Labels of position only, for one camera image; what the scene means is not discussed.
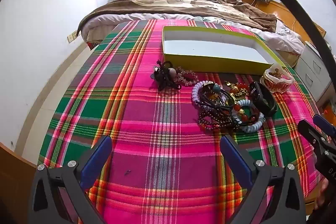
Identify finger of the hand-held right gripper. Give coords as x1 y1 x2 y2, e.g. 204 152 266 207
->
313 114 336 138
298 119 331 155

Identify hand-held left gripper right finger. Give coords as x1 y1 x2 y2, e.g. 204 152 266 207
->
220 135 307 224

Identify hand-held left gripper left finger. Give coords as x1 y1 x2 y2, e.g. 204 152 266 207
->
28 135 113 224

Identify black smart band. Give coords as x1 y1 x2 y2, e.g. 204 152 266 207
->
248 81 278 117

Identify black cord bracelet orange beads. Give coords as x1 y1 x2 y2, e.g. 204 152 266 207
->
197 85 235 119

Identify clear gold hair claw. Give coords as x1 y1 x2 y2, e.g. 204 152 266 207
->
260 63 294 94

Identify red bead bracelet gold charm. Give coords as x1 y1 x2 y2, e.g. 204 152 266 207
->
224 81 261 122

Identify black hair tie with bead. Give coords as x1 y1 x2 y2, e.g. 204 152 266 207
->
151 60 183 92

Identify yellow-green cardboard box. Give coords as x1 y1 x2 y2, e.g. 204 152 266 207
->
162 26 286 75

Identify person's right hand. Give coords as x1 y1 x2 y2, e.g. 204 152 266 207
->
314 177 330 211

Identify grey drawer cabinet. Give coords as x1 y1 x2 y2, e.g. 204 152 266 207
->
295 42 336 109

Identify pink green plaid cloth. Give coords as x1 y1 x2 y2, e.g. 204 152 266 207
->
38 19 327 224

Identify bed mattress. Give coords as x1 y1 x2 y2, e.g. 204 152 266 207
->
273 48 300 67

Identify wooden board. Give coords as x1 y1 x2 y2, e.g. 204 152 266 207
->
0 143 40 224

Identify white floral quilt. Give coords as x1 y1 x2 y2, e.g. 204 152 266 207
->
84 13 305 56

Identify wooden headboard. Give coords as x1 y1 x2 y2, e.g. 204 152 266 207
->
255 0 326 39

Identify bed with brown blanket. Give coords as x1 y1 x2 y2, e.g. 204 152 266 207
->
79 0 277 33

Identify pale blue spiral hair tie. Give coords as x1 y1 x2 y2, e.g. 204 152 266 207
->
231 99 265 133

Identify brown bead bracelet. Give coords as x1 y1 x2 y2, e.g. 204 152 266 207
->
197 109 237 131

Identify purple spiral hair tie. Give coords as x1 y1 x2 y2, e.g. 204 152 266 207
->
191 80 211 106

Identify gold flower hair tie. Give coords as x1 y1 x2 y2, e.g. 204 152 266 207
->
175 66 199 87

